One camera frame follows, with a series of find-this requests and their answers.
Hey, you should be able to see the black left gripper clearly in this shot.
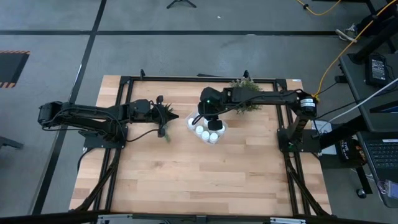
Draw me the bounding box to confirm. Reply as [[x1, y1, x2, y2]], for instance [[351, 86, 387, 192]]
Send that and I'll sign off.
[[129, 95, 180, 138]]

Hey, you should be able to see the clear plastic basket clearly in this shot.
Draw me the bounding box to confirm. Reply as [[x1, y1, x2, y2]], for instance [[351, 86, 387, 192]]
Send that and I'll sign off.
[[185, 111, 229, 146]]

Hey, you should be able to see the succulent plant in black pot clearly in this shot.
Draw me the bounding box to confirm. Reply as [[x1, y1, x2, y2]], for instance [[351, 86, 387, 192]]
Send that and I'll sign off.
[[161, 103, 175, 144]]

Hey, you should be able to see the bushy green plant black pot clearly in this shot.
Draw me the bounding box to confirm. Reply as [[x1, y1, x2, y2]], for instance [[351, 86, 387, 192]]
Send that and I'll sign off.
[[229, 77, 264, 115]]

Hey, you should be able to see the black tripod foot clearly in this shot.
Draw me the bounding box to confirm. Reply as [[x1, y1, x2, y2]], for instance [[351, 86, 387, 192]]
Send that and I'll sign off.
[[166, 0, 197, 9]]

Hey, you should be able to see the black printed bag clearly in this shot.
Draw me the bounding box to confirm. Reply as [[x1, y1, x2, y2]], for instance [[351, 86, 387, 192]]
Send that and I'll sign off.
[[337, 138, 367, 163]]

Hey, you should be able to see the dark grey desk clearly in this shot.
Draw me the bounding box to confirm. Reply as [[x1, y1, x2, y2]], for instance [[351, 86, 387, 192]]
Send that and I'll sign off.
[[338, 51, 398, 133]]

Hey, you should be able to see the person's shoe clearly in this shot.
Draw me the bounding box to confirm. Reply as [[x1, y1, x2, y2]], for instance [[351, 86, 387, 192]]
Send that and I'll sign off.
[[335, 24, 358, 43]]

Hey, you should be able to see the black chair leg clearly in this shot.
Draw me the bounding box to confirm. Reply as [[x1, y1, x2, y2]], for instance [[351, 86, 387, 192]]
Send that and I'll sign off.
[[0, 136, 24, 150]]

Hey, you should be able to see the black hazard striped mat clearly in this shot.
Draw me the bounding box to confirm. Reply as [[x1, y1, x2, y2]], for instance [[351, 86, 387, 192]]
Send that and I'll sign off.
[[0, 50, 31, 89]]

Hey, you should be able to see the black power adapter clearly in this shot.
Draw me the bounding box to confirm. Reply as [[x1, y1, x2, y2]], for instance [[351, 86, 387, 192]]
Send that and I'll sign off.
[[365, 54, 390, 88]]

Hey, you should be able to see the black desk leg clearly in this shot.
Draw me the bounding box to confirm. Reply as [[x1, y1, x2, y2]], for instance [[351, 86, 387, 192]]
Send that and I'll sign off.
[[347, 18, 398, 65]]

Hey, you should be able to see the laptop computer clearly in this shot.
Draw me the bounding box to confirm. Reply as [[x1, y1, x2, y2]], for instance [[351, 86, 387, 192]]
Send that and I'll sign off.
[[357, 130, 398, 208]]

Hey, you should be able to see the person's leg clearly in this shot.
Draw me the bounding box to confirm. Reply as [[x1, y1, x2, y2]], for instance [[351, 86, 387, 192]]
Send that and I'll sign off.
[[354, 4, 398, 32]]

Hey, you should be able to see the black cable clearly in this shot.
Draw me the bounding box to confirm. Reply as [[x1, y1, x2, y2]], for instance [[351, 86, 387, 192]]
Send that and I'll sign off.
[[126, 128, 162, 143]]

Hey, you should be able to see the black table frame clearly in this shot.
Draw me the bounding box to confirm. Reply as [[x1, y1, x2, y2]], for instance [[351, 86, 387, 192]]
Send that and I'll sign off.
[[73, 68, 333, 218]]

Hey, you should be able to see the white cable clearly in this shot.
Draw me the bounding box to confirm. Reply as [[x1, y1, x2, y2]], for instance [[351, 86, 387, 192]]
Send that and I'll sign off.
[[328, 77, 398, 124]]

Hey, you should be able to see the yellow cable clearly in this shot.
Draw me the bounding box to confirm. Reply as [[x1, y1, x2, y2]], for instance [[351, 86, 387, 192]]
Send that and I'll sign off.
[[295, 0, 398, 98]]

